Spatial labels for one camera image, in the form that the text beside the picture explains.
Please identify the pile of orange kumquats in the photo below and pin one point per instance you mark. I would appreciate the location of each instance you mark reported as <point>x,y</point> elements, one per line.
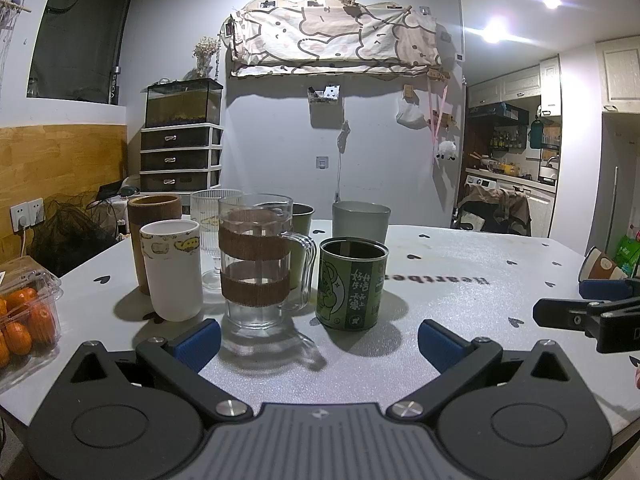
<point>22,317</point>

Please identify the dark window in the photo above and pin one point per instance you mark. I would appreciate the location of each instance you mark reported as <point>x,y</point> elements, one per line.
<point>75,40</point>

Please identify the chair draped with clothes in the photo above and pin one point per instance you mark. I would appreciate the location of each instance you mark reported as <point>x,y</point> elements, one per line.
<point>495,209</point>

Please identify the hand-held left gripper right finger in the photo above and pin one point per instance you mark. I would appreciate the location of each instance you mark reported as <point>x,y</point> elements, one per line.
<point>440,344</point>

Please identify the brown paper cup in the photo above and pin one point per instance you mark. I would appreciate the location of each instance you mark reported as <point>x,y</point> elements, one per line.
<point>602,265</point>

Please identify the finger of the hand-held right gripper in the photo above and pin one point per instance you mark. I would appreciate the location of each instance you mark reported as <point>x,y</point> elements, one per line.
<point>607,289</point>
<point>567,312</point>

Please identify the dark green cup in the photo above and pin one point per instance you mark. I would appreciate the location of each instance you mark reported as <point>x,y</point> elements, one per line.
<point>301,240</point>

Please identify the clear plastic fruit box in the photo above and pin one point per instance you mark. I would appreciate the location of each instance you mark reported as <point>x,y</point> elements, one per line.
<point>35,285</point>

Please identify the glass fish tank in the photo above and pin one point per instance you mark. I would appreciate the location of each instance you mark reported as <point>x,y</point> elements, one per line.
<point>182,104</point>

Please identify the white plastic drawer unit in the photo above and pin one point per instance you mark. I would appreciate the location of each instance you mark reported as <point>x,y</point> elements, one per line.
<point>180,157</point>

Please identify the white washing machine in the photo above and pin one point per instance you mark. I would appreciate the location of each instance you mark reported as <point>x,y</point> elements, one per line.
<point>482,181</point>

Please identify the green printed tin cup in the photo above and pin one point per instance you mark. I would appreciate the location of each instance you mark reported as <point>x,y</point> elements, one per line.
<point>352,287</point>

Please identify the printed cartoon blanket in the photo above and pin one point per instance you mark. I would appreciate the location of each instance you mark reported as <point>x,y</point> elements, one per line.
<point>335,35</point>

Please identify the white cup with cartoon print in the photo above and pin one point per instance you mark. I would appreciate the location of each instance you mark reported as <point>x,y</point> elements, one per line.
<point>170,272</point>

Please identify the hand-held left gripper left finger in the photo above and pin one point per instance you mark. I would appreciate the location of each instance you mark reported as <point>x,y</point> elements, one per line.
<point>199,344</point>

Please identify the glass mug with brown bands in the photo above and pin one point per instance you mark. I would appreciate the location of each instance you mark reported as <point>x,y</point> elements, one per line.
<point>256,270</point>

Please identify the ribbed glass goblet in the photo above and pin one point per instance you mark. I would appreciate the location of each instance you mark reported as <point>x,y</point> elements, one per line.
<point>212,232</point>

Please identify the dried flower bouquet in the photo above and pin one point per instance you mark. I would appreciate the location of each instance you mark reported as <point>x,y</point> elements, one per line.
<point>205,55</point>

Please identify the white kitchen cabinets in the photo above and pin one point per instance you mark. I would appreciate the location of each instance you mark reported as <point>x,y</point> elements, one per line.
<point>515,85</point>

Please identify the white hanging bag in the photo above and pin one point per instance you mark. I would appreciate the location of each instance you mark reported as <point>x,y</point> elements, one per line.
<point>411,112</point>

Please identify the grey cup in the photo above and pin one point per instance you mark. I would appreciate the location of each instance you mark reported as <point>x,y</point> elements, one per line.
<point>361,222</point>

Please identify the pink ribbon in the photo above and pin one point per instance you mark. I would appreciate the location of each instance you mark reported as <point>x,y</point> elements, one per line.
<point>437,115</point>

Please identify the black net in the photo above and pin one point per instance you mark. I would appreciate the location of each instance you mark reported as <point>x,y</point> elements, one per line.
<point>65,235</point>

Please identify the small wall shelf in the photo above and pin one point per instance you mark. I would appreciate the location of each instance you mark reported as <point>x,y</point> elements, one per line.
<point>324,95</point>

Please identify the white sheep plush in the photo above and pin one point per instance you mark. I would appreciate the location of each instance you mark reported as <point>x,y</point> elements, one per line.
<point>445,152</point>

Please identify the white wall socket pair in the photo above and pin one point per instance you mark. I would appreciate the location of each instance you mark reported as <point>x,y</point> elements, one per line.
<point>27,212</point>

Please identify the small wall socket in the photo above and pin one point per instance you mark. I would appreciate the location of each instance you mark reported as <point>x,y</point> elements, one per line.
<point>322,162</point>

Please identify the tall brown cup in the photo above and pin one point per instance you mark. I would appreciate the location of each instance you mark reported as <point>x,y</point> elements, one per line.
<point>150,210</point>

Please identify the green plastic bag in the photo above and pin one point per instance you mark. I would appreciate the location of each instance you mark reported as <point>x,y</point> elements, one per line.
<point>628,254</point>

